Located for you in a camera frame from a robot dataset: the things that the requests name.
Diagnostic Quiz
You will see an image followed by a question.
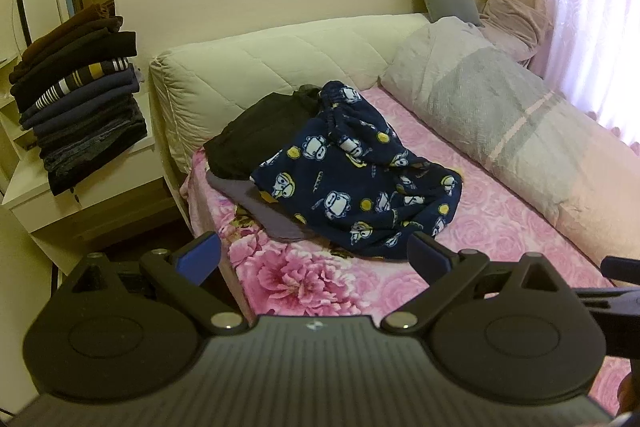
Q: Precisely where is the pink pillow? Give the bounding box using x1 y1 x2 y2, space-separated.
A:
479 0 554 68

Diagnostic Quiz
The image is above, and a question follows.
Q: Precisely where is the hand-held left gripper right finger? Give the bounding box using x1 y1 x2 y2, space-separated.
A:
382 231 576 335

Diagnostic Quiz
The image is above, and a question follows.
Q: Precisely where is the grey garment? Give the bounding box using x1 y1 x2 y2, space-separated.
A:
206 169 321 242

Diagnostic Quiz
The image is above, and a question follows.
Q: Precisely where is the navy monkey print pajama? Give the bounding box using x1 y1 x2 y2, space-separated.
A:
250 81 465 262

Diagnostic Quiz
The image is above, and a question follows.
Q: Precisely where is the cream fluffy duvet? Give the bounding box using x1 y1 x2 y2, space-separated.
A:
380 16 640 265

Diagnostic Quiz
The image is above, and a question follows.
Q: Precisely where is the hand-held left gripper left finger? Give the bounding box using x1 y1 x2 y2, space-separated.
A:
59 231 249 335

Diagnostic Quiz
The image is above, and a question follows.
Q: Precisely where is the pink sheer curtain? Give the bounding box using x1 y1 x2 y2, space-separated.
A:
492 0 640 148

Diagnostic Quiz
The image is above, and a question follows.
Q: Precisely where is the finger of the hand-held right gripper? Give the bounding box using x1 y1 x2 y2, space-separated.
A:
572 287 640 308
600 256 640 280

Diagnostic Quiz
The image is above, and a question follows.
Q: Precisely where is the white dresser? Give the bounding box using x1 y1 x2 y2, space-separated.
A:
0 52 175 267

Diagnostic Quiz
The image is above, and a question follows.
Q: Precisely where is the cream padded headboard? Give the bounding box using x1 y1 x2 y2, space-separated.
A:
148 13 432 228

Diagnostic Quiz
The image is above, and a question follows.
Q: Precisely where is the black garment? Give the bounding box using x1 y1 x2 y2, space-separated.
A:
202 86 323 182

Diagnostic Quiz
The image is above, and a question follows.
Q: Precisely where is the stack of folded dark clothes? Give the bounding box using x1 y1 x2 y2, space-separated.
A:
9 3 148 198

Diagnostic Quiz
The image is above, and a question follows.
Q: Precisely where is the pink floral bed sheet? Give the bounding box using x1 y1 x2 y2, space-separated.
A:
181 86 640 408

